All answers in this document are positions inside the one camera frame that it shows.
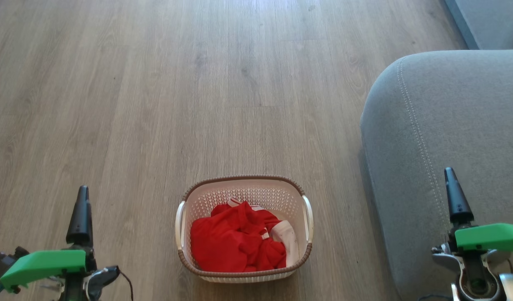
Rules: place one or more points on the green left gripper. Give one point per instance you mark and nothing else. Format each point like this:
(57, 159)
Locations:
(43, 263)

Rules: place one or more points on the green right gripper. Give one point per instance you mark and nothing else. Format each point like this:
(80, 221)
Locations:
(490, 236)

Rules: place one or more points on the red shirt with white trim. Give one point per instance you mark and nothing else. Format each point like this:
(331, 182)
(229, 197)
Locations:
(227, 242)

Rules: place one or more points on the right arm white grey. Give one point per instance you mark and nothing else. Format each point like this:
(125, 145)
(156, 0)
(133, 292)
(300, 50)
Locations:
(478, 286)

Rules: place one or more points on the left arm white grey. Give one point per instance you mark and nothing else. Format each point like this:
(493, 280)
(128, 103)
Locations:
(100, 280)

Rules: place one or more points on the grey fabric sofa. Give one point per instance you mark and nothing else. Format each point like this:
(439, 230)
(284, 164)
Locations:
(448, 117)

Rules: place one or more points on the white laundry basket brown rim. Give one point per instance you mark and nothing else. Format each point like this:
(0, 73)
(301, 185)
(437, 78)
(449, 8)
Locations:
(239, 190)

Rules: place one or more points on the grey blue furniture panel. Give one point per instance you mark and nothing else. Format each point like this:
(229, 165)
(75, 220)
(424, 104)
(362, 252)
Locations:
(494, 21)

